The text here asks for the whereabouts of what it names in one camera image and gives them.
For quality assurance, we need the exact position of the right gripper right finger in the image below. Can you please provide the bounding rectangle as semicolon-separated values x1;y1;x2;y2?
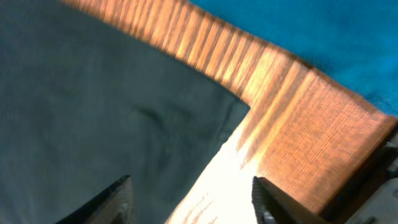
251;176;328;224

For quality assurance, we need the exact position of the black polo shirt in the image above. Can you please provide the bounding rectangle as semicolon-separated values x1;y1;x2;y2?
1;1;249;223

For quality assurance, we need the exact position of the blue polo shirt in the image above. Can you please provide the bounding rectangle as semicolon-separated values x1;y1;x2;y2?
193;0;397;115

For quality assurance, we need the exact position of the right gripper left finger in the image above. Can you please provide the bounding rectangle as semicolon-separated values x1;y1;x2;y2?
57;175;134;224

